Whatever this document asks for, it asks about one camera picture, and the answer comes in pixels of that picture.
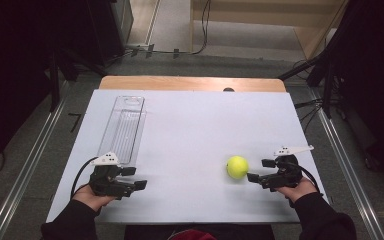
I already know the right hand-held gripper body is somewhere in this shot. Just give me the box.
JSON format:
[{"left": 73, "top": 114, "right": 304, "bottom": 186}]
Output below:
[{"left": 259, "top": 145, "right": 315, "bottom": 193}]

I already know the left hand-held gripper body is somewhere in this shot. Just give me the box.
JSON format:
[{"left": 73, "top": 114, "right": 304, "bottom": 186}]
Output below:
[{"left": 89, "top": 151, "right": 138, "bottom": 201}]

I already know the yellow tennis ball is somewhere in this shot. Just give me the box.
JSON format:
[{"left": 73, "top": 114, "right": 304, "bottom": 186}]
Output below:
[{"left": 226, "top": 155, "right": 250, "bottom": 180}]

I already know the clear plastic container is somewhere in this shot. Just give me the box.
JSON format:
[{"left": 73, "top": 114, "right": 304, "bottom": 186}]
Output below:
[{"left": 97, "top": 95, "right": 147, "bottom": 168}]

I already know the person's right hand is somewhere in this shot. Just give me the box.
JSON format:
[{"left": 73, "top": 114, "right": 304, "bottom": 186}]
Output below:
[{"left": 275, "top": 176, "right": 318, "bottom": 204}]

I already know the person's left hand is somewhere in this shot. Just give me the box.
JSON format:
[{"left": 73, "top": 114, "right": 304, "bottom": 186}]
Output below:
[{"left": 72, "top": 183, "right": 116, "bottom": 213}]

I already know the red cloth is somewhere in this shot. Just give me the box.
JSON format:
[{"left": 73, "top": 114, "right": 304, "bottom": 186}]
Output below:
[{"left": 168, "top": 229, "right": 218, "bottom": 240}]

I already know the white table board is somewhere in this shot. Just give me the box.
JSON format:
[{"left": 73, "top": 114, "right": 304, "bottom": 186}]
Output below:
[{"left": 45, "top": 89, "right": 329, "bottom": 224}]

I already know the black stand leg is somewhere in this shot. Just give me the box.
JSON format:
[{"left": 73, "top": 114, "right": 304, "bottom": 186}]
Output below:
[
  {"left": 47, "top": 53, "right": 62, "bottom": 113},
  {"left": 277, "top": 54, "right": 334, "bottom": 118}
]

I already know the wooden table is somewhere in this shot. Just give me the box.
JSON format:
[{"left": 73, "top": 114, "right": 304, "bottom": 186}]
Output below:
[{"left": 98, "top": 75, "right": 287, "bottom": 93}]

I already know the black curtain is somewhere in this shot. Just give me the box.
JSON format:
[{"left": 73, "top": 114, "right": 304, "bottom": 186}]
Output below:
[
  {"left": 326, "top": 0, "right": 384, "bottom": 179},
  {"left": 0, "top": 0, "right": 134, "bottom": 169}
]

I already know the light wooden furniture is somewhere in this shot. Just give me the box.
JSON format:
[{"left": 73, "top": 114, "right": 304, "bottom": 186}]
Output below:
[{"left": 189, "top": 0, "right": 349, "bottom": 60}]

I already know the right hand-held gripper black cable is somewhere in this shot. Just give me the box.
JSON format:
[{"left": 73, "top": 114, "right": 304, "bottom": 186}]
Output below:
[{"left": 291, "top": 161, "right": 324, "bottom": 196}]

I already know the hand-held gripper black cable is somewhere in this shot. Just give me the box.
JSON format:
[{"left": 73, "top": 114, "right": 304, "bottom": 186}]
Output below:
[
  {"left": 70, "top": 156, "right": 100, "bottom": 200},
  {"left": 291, "top": 161, "right": 324, "bottom": 196}
]

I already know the left hand-held gripper black cable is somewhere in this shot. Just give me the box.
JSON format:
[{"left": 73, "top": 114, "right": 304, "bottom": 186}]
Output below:
[{"left": 70, "top": 156, "right": 100, "bottom": 200}]

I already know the metal floor rail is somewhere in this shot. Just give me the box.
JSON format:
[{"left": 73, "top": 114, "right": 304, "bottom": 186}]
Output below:
[
  {"left": 308, "top": 87, "right": 384, "bottom": 240},
  {"left": 0, "top": 81, "right": 71, "bottom": 240}
]

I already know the bundle of thin black cables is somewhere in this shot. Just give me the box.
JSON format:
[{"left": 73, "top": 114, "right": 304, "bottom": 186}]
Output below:
[{"left": 293, "top": 98, "right": 325, "bottom": 133}]

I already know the black floor cable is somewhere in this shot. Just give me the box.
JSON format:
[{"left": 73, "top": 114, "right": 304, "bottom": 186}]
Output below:
[{"left": 153, "top": 0, "right": 213, "bottom": 56}]

